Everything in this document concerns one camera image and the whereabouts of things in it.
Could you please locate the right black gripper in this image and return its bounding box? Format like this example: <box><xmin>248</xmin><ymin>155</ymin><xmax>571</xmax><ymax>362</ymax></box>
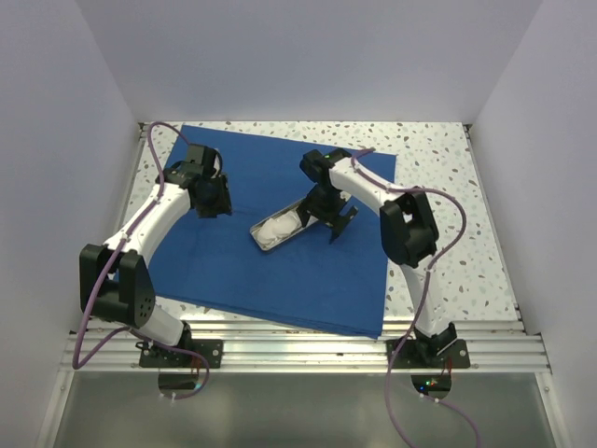
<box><xmin>298</xmin><ymin>185</ymin><xmax>360</xmax><ymax>242</ymax></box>

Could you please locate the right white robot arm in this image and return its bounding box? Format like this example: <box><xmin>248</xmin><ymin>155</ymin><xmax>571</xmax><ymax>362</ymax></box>
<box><xmin>298</xmin><ymin>148</ymin><xmax>457</xmax><ymax>367</ymax></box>

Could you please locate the metal instrument tray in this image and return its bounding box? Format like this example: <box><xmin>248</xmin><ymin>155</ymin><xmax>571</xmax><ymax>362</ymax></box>
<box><xmin>249</xmin><ymin>200</ymin><xmax>319</xmax><ymax>252</ymax></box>

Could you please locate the blue surgical drape cloth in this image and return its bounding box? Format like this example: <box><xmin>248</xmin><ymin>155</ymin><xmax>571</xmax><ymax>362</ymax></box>
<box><xmin>149</xmin><ymin>126</ymin><xmax>387</xmax><ymax>338</ymax></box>

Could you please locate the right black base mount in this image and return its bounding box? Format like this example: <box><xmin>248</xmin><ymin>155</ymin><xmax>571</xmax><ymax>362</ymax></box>
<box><xmin>392</xmin><ymin>336</ymin><xmax>471</xmax><ymax>369</ymax></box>

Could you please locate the white gauze pad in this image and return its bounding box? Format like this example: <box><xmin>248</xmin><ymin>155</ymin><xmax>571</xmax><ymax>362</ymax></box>
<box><xmin>257</xmin><ymin>211</ymin><xmax>301</xmax><ymax>246</ymax></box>

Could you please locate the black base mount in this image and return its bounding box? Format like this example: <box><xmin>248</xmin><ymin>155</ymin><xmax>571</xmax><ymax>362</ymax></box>
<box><xmin>392</xmin><ymin>336</ymin><xmax>471</xmax><ymax>369</ymax></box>
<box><xmin>135</xmin><ymin>339</ymin><xmax>224</xmax><ymax>369</ymax></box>

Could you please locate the aluminium frame rail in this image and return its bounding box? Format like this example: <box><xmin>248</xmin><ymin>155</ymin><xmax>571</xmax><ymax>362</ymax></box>
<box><xmin>62</xmin><ymin>321</ymin><xmax>551</xmax><ymax>374</ymax></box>

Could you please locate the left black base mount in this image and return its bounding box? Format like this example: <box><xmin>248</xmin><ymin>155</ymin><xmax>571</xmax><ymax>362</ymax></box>
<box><xmin>135</xmin><ymin>339</ymin><xmax>224</xmax><ymax>369</ymax></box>

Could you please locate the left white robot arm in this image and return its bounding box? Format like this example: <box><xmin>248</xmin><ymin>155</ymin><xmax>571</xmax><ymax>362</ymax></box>
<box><xmin>79</xmin><ymin>144</ymin><xmax>231</xmax><ymax>367</ymax></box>

